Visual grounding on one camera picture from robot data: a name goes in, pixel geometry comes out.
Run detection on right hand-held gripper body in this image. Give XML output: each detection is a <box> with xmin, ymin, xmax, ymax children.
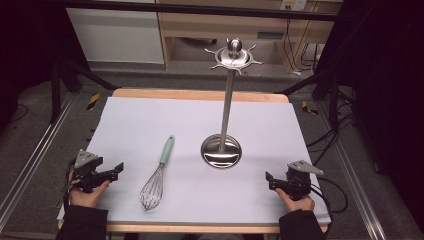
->
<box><xmin>282</xmin><ymin>159</ymin><xmax>325</xmax><ymax>202</ymax></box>

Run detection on whisk with green handle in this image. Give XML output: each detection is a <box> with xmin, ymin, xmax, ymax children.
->
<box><xmin>138</xmin><ymin>134</ymin><xmax>176</xmax><ymax>213</ymax></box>

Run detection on yellow black striped tape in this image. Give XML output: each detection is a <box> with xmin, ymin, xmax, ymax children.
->
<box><xmin>301</xmin><ymin>100</ymin><xmax>320</xmax><ymax>116</ymax></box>
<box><xmin>86</xmin><ymin>92</ymin><xmax>101</xmax><ymax>111</ymax></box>

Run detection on metal floor rail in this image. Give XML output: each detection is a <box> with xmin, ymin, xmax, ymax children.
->
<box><xmin>315</xmin><ymin>99</ymin><xmax>388</xmax><ymax>240</ymax></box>
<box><xmin>0</xmin><ymin>92</ymin><xmax>77</xmax><ymax>232</ymax></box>

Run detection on white power strip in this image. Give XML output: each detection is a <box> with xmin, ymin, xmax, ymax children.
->
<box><xmin>280</xmin><ymin>0</ymin><xmax>308</xmax><ymax>11</ymax></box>

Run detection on steel utensil stand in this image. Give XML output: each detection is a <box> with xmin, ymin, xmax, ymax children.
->
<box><xmin>200</xmin><ymin>37</ymin><xmax>265</xmax><ymax>170</ymax></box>

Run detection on black curtain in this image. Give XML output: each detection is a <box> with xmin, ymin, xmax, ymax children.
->
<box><xmin>0</xmin><ymin>0</ymin><xmax>91</xmax><ymax>128</ymax></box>
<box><xmin>314</xmin><ymin>0</ymin><xmax>424</xmax><ymax>231</ymax></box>

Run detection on person's left hand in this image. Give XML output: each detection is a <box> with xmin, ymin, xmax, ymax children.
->
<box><xmin>68</xmin><ymin>179</ymin><xmax>111</xmax><ymax>209</ymax></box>

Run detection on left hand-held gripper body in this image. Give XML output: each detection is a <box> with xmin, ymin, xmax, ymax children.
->
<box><xmin>70</xmin><ymin>149</ymin><xmax>105</xmax><ymax>194</ymax></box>

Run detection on white cabinet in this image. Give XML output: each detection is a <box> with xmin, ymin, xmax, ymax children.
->
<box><xmin>65</xmin><ymin>7</ymin><xmax>165</xmax><ymax>65</ymax></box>

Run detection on wooden desk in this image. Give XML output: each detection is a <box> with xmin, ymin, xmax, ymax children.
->
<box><xmin>155</xmin><ymin>0</ymin><xmax>345</xmax><ymax>74</ymax></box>

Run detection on person's right hand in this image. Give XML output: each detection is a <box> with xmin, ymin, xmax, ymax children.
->
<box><xmin>274</xmin><ymin>187</ymin><xmax>316</xmax><ymax>213</ymax></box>

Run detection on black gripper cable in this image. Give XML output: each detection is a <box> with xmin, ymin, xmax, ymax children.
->
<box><xmin>309</xmin><ymin>176</ymin><xmax>350</xmax><ymax>240</ymax></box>
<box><xmin>62</xmin><ymin>157</ymin><xmax>77</xmax><ymax>209</ymax></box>

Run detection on black floor cables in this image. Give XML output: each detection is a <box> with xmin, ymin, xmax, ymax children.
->
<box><xmin>305</xmin><ymin>111</ymin><xmax>358</xmax><ymax>166</ymax></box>

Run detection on white table mat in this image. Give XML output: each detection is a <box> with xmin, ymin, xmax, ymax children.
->
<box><xmin>56</xmin><ymin>96</ymin><xmax>332</xmax><ymax>225</ymax></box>

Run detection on black metal stand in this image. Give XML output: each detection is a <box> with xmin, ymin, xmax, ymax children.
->
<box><xmin>49</xmin><ymin>58</ymin><xmax>118</xmax><ymax>125</ymax></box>
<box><xmin>274</xmin><ymin>68</ymin><xmax>355</xmax><ymax>129</ymax></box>

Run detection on black frame crossbar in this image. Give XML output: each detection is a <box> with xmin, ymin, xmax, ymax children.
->
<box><xmin>49</xmin><ymin>0</ymin><xmax>338</xmax><ymax>22</ymax></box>

